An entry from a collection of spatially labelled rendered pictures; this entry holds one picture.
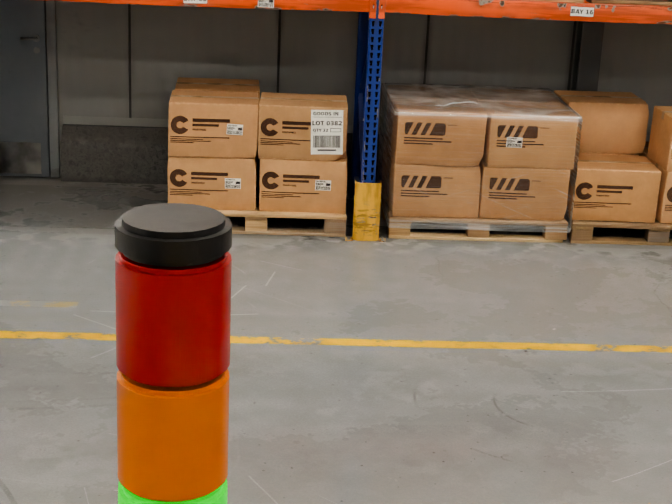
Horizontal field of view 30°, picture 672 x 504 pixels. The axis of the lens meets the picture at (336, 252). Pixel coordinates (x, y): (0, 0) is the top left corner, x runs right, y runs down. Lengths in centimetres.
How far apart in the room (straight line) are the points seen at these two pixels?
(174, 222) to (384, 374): 574
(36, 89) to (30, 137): 37
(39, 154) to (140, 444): 915
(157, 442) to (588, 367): 606
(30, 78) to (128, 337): 905
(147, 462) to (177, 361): 5
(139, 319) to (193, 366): 3
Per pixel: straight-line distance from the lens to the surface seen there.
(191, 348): 54
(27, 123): 966
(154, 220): 54
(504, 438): 571
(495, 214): 843
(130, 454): 56
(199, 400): 55
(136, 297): 53
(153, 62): 950
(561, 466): 553
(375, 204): 823
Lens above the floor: 249
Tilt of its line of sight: 18 degrees down
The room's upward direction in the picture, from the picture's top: 3 degrees clockwise
